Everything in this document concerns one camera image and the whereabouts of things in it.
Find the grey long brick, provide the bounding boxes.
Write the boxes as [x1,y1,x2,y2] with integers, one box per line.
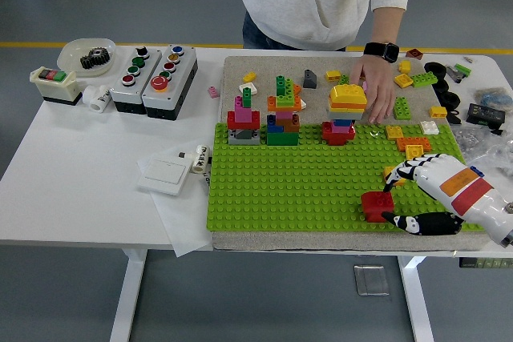
[326,108,365,121]

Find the yellow-orange square brick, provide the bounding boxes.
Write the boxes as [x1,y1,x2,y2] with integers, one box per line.
[382,165,406,187]

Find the person's left hand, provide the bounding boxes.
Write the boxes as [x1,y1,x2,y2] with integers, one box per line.
[349,54,397,126]

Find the white table leg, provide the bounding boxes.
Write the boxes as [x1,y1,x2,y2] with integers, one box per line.
[398,255,435,342]
[109,248,148,342]

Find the grey three-button control box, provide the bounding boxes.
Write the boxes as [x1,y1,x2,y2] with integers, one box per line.
[109,46,164,115]

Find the clear bag blue parts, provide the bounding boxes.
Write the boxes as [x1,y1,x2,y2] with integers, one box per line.
[474,87,513,109]

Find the grey slope brick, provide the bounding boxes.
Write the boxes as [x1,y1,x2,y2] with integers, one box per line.
[302,69,320,89]

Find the black wristwatch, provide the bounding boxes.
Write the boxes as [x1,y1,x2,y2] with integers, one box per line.
[362,41,401,64]

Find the red long brick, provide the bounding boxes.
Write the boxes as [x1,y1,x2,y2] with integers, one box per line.
[227,111,261,130]

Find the grey metal bracket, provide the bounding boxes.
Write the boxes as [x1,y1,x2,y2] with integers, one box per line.
[446,64,464,84]

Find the table height control panel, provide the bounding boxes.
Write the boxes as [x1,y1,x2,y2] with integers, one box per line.
[458,256,513,269]

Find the white printed pipe fitting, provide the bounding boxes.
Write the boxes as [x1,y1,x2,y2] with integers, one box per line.
[191,143,212,175]

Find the orange long brick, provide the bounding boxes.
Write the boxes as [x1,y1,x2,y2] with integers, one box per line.
[328,99,367,113]
[267,95,304,112]

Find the black metal gear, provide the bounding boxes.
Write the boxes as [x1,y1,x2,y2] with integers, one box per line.
[79,46,112,70]

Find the dark green long brick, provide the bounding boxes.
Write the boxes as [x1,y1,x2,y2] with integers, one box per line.
[266,131,300,146]

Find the metal floor plate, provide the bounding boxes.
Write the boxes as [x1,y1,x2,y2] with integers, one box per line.
[353,264,390,297]

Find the yellow domed brick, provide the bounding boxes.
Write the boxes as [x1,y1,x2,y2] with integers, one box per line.
[329,83,369,106]

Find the white wall switch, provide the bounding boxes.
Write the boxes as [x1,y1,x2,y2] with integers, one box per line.
[137,156,192,197]

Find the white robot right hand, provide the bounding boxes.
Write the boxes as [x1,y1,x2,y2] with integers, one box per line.
[382,152,513,247]

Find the white plastic bowl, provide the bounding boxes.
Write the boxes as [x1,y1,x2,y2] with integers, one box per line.
[57,38,118,78]

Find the white pipe tee fitting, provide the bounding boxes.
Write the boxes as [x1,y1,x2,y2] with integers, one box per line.
[82,84,112,113]

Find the yellow square brick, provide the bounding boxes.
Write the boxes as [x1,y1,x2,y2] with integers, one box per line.
[384,124,405,141]

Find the green studded baseplate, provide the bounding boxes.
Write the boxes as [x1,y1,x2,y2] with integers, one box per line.
[206,121,489,234]

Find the white paper sheet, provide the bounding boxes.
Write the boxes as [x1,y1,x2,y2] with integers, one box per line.
[135,148,214,258]

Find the clear bag metal screws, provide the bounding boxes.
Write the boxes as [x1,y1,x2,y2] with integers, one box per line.
[454,124,513,177]

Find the grey-brown mat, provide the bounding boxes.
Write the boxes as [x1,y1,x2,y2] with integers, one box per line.
[211,55,496,253]

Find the cream switch box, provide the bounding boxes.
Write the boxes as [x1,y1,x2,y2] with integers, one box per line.
[30,66,78,106]

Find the dark green tall brick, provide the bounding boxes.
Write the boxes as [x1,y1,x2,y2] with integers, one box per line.
[275,75,294,97]

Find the red wide base brick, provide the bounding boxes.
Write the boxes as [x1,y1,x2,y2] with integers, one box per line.
[321,122,357,146]

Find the grey emergency stop box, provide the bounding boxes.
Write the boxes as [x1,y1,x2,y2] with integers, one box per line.
[141,44,199,121]

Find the grey wide brick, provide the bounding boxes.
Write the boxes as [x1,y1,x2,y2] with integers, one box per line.
[228,128,261,146]

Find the orange flat plate brick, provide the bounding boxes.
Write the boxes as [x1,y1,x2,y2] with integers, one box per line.
[395,135,432,153]

